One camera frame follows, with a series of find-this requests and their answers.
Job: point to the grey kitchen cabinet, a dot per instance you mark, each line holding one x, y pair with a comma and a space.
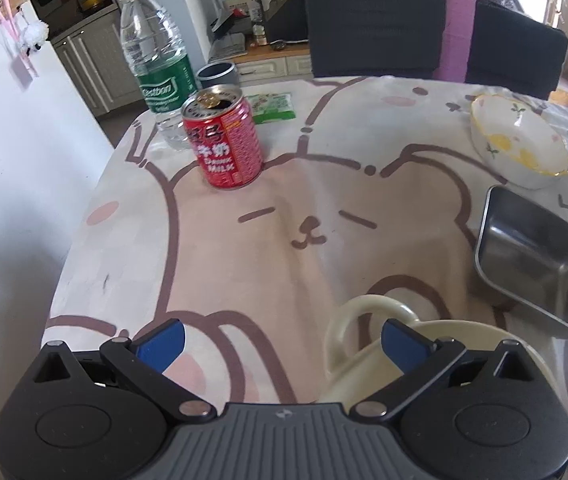
94, 60

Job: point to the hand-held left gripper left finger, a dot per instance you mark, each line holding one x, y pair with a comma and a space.
161, 350

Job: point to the clear water bottle green label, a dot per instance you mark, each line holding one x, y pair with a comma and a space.
154, 50

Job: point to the white sheep toy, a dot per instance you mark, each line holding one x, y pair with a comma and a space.
31, 35

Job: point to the low wooden sideboard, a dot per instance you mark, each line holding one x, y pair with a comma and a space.
274, 65

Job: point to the dark fabric chair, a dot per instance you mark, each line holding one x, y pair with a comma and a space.
373, 30
513, 50

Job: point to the purple cloth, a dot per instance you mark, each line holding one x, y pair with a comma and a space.
456, 35

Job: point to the bear print tablecloth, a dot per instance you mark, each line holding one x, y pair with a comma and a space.
314, 270

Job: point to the green snack packet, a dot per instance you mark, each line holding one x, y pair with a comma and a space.
271, 107

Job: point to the red drink can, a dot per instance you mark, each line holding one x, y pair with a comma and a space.
224, 150

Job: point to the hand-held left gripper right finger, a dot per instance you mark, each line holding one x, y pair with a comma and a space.
403, 350

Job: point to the cream ceramic mug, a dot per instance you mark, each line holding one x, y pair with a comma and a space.
351, 380

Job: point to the square steel container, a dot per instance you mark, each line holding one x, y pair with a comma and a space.
528, 255

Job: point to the white floral bowl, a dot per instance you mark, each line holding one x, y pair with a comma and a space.
513, 135

